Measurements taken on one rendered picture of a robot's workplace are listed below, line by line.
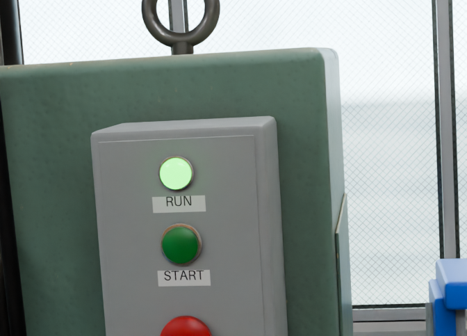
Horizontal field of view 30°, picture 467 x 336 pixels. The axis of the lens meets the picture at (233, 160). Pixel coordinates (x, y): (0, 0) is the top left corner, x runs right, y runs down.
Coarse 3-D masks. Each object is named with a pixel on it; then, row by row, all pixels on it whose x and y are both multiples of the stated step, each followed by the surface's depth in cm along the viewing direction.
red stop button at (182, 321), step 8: (176, 320) 48; (184, 320) 48; (192, 320) 48; (200, 320) 48; (168, 328) 48; (176, 328) 48; (184, 328) 48; (192, 328) 48; (200, 328) 48; (208, 328) 48
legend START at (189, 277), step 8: (160, 272) 49; (168, 272) 49; (176, 272) 49; (184, 272) 49; (192, 272) 49; (200, 272) 48; (208, 272) 48; (160, 280) 49; (168, 280) 49; (176, 280) 49; (184, 280) 49; (192, 280) 49; (200, 280) 49; (208, 280) 48
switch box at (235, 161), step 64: (128, 128) 49; (192, 128) 48; (256, 128) 47; (128, 192) 49; (192, 192) 48; (256, 192) 47; (128, 256) 49; (256, 256) 48; (128, 320) 50; (256, 320) 48
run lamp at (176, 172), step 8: (168, 160) 48; (176, 160) 47; (184, 160) 48; (160, 168) 48; (168, 168) 47; (176, 168) 47; (184, 168) 47; (192, 168) 48; (160, 176) 48; (168, 176) 47; (176, 176) 47; (184, 176) 47; (192, 176) 48; (168, 184) 48; (176, 184) 47; (184, 184) 48
